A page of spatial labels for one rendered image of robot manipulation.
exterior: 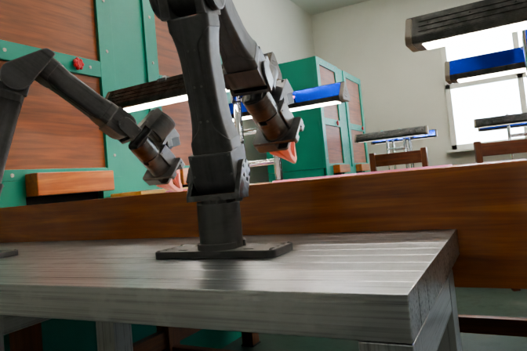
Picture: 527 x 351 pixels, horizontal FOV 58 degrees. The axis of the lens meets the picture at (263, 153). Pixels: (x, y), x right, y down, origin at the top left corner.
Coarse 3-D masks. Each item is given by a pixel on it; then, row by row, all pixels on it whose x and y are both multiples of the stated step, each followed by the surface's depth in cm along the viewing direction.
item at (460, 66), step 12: (516, 48) 147; (456, 60) 156; (468, 60) 153; (480, 60) 151; (492, 60) 149; (504, 60) 147; (516, 60) 145; (456, 72) 153; (468, 72) 151; (480, 72) 149; (492, 72) 148
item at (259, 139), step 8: (272, 120) 95; (280, 120) 96; (296, 120) 99; (264, 128) 96; (272, 128) 96; (280, 128) 96; (288, 128) 98; (296, 128) 97; (256, 136) 102; (264, 136) 99; (272, 136) 97; (280, 136) 97; (288, 136) 97; (296, 136) 96; (256, 144) 100; (264, 144) 99
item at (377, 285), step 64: (64, 256) 84; (128, 256) 76; (320, 256) 59; (384, 256) 55; (448, 256) 61; (128, 320) 51; (192, 320) 47; (256, 320) 44; (320, 320) 41; (384, 320) 38
